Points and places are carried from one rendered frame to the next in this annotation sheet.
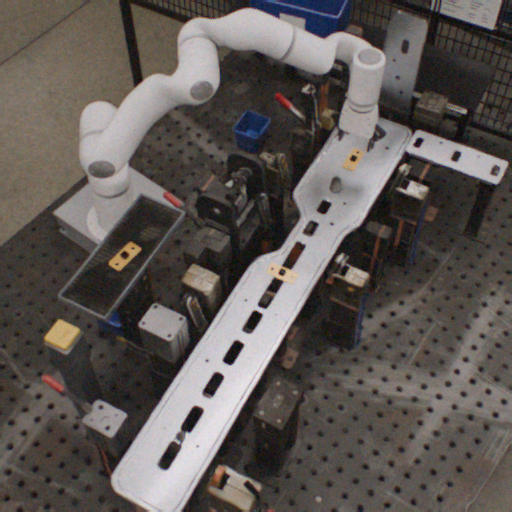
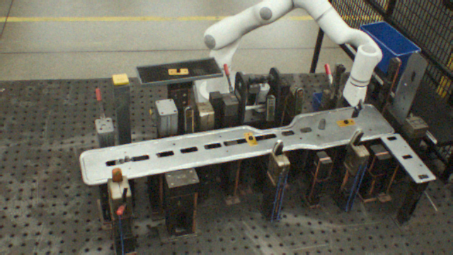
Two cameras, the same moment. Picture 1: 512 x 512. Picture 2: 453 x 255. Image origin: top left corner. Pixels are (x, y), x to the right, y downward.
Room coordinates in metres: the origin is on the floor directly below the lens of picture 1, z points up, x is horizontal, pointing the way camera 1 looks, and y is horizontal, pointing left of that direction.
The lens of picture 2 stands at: (-0.15, -1.03, 2.49)
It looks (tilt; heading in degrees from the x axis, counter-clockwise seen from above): 41 degrees down; 39
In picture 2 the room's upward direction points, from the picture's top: 6 degrees clockwise
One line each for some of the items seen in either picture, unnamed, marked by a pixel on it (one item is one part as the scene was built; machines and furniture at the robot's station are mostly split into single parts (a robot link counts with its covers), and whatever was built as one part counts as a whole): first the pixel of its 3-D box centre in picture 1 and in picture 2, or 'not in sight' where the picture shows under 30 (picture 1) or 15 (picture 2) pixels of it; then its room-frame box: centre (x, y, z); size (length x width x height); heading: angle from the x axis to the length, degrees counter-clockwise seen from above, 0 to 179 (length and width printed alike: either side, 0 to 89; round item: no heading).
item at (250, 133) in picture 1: (251, 132); (323, 103); (1.98, 0.02, 0.74); 0.11 x 0.10 x 0.09; 151
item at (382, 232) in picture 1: (373, 258); (318, 180); (1.37, -0.35, 0.84); 0.11 x 0.08 x 0.29; 61
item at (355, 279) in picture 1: (345, 307); (274, 186); (1.19, -0.25, 0.87); 0.12 x 0.09 x 0.35; 61
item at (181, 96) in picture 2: (136, 302); (178, 112); (1.18, 0.34, 0.92); 0.10 x 0.08 x 0.45; 151
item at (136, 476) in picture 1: (281, 281); (246, 142); (1.20, -0.06, 1.00); 1.38 x 0.22 x 0.02; 151
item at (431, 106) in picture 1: (422, 142); (404, 151); (1.80, -0.53, 0.88); 0.08 x 0.08 x 0.36; 61
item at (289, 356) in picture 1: (269, 325); (230, 168); (1.15, -0.03, 0.84); 0.17 x 0.06 x 0.29; 61
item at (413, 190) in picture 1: (403, 225); (350, 176); (1.48, -0.44, 0.87); 0.12 x 0.09 x 0.35; 61
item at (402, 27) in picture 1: (400, 62); (408, 86); (1.85, -0.43, 1.17); 0.12 x 0.01 x 0.34; 61
